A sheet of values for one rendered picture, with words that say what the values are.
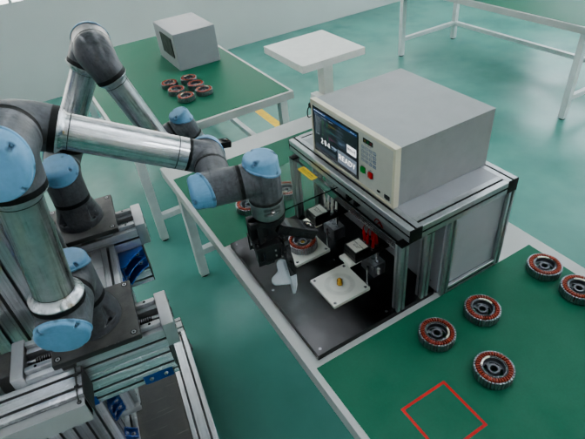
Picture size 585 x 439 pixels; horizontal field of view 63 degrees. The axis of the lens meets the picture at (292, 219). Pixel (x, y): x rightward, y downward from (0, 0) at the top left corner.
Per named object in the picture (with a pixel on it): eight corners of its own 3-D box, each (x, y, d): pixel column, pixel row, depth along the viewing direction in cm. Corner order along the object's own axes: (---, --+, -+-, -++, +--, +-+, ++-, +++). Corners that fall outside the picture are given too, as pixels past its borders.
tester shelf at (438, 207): (409, 244, 137) (410, 232, 135) (289, 149, 185) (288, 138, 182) (516, 189, 153) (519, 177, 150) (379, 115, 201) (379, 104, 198)
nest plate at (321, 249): (296, 267, 177) (296, 265, 176) (277, 246, 187) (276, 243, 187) (330, 251, 182) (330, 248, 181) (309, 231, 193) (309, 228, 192)
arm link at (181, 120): (163, 113, 175) (183, 101, 176) (178, 135, 183) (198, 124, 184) (168, 123, 170) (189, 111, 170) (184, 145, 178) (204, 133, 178)
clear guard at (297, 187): (272, 230, 158) (270, 215, 154) (240, 196, 175) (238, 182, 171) (353, 193, 170) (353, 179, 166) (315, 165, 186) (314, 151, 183)
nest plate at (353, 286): (333, 309, 160) (333, 307, 159) (310, 282, 170) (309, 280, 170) (370, 289, 165) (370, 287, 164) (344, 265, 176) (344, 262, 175)
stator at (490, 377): (521, 374, 138) (523, 367, 135) (499, 398, 132) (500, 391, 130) (486, 350, 145) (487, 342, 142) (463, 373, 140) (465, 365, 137)
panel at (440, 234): (436, 291, 162) (446, 222, 143) (326, 199, 208) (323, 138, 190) (439, 290, 162) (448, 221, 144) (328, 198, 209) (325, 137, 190)
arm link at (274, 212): (275, 185, 109) (289, 203, 103) (278, 200, 112) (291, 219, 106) (245, 194, 107) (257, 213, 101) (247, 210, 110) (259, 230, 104)
